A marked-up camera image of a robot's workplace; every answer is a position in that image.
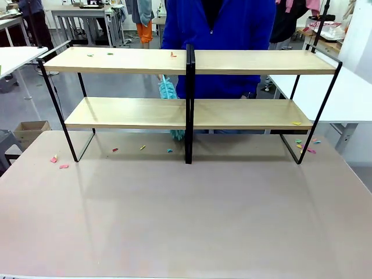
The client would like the teal microfibre duster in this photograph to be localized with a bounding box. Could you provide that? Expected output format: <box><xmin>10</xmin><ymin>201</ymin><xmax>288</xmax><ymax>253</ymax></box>
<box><xmin>158</xmin><ymin>74</ymin><xmax>186</xmax><ymax>142</ymax></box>

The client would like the bystander in orange trousers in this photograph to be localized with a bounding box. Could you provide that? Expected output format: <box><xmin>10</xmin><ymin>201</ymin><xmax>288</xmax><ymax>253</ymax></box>
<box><xmin>132</xmin><ymin>0</ymin><xmax>155</xmax><ymax>49</ymax></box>

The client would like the person in blue jacket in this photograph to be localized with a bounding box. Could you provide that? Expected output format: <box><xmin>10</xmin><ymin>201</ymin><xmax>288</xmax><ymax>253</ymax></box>
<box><xmin>161</xmin><ymin>0</ymin><xmax>277</xmax><ymax>135</ymax></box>

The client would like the black hanging garment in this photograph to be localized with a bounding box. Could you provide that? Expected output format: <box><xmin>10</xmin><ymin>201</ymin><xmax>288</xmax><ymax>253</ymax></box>
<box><xmin>269</xmin><ymin>0</ymin><xmax>309</xmax><ymax>44</ymax></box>

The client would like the wooden workbench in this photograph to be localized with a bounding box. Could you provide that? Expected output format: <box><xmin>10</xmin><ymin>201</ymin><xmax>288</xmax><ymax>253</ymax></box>
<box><xmin>296</xmin><ymin>26</ymin><xmax>345</xmax><ymax>62</ymax></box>

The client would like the white side table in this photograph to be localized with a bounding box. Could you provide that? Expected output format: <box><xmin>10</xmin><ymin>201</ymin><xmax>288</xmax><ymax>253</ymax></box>
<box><xmin>269</xmin><ymin>65</ymin><xmax>372</xmax><ymax>156</ymax></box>
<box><xmin>0</xmin><ymin>45</ymin><xmax>49</xmax><ymax>101</ymax></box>

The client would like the black stand pole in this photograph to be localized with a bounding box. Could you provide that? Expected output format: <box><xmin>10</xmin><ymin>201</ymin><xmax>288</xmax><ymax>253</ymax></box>
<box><xmin>26</xmin><ymin>0</ymin><xmax>44</xmax><ymax>49</ymax></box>
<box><xmin>310</xmin><ymin>0</ymin><xmax>332</xmax><ymax>53</ymax></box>

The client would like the grey metal desk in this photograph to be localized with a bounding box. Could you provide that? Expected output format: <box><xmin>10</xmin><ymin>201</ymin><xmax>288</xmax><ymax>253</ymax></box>
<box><xmin>51</xmin><ymin>4</ymin><xmax>126</xmax><ymax>48</ymax></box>

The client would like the red white packet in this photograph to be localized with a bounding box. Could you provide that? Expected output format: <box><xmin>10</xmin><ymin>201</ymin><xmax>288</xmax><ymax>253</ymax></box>
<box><xmin>307</xmin><ymin>20</ymin><xmax>344</xmax><ymax>30</ymax></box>

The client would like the pink hanging garment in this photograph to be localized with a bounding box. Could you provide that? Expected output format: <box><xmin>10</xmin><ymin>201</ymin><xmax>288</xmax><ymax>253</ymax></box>
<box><xmin>303</xmin><ymin>0</ymin><xmax>321</xmax><ymax>17</ymax></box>

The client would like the white board panel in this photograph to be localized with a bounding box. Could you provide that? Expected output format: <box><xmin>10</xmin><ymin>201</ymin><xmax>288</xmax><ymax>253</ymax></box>
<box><xmin>338</xmin><ymin>0</ymin><xmax>372</xmax><ymax>76</ymax></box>

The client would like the bystander in dark clothes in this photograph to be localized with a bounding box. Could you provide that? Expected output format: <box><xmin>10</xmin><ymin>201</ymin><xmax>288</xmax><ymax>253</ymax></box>
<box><xmin>17</xmin><ymin>0</ymin><xmax>55</xmax><ymax>52</ymax></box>

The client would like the brown cardboard box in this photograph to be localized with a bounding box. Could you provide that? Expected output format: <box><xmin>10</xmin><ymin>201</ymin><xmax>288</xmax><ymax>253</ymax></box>
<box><xmin>13</xmin><ymin>120</ymin><xmax>52</xmax><ymax>151</ymax></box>

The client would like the white lab desk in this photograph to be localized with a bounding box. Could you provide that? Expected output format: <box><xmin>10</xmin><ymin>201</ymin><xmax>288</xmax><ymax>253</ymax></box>
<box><xmin>0</xmin><ymin>11</ymin><xmax>30</xmax><ymax>47</ymax></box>

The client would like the grey metal stool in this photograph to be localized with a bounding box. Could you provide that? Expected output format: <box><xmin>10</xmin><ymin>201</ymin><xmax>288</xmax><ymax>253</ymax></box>
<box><xmin>0</xmin><ymin>129</ymin><xmax>26</xmax><ymax>177</ymax></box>

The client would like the black frame wooden shelf unit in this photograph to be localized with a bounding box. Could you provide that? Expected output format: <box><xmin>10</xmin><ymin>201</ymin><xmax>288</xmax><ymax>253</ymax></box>
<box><xmin>188</xmin><ymin>43</ymin><xmax>343</xmax><ymax>166</ymax></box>
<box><xmin>37</xmin><ymin>40</ymin><xmax>193</xmax><ymax>164</ymax></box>

